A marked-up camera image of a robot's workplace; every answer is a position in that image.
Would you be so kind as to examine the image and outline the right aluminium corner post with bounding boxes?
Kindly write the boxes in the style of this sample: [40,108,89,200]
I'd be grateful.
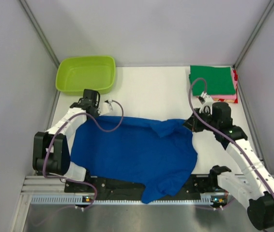
[233,0,274,69]

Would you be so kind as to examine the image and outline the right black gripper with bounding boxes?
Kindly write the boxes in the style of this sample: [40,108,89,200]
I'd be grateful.
[183,108,219,132]

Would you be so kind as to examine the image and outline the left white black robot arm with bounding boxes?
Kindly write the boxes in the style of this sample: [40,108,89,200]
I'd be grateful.
[32,89,102,192]

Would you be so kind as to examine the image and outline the blue printed t shirt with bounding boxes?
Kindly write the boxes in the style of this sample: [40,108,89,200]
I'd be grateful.
[71,116,198,203]

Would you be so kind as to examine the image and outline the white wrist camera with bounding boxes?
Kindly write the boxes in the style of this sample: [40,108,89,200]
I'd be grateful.
[99,99,113,116]
[198,91,214,114]

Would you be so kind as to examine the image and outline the grey slotted cable duct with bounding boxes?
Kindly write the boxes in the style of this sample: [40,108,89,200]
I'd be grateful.
[31,195,228,205]

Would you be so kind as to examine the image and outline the lime green plastic tub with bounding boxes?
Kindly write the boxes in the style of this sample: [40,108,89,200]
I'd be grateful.
[55,56,116,96]

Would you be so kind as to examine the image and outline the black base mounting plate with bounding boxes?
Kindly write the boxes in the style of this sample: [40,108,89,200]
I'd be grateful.
[63,172,238,201]

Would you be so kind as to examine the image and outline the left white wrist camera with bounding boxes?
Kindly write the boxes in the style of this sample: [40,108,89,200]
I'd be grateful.
[99,99,113,116]

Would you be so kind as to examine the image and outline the aluminium frame rail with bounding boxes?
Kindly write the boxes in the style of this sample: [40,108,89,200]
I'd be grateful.
[20,175,274,195]

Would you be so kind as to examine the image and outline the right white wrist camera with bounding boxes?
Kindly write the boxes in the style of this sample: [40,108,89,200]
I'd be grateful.
[198,91,214,114]

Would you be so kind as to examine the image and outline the aluminium corner post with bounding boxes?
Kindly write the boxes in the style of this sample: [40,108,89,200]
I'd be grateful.
[18,0,60,68]
[233,0,274,69]

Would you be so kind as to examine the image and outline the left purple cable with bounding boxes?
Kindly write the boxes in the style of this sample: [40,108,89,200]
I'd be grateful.
[41,100,124,213]

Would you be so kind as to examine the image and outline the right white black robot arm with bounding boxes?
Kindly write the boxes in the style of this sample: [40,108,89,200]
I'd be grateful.
[183,102,274,231]

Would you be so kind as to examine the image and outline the left aluminium corner post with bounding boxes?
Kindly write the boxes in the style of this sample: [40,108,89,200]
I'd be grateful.
[18,0,60,68]

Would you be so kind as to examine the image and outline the folded green t shirt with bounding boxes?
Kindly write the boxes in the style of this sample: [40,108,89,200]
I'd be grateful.
[189,65,236,95]

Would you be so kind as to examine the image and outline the folded red patterned t shirt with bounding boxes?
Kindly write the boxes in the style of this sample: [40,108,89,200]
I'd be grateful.
[214,70,238,104]

